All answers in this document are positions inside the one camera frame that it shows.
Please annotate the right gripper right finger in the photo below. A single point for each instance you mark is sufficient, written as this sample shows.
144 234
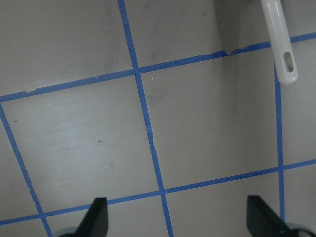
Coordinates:
262 221

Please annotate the beige hand brush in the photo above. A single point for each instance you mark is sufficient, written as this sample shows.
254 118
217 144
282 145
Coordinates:
284 59

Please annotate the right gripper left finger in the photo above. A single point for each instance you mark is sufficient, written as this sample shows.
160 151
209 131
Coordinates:
95 223

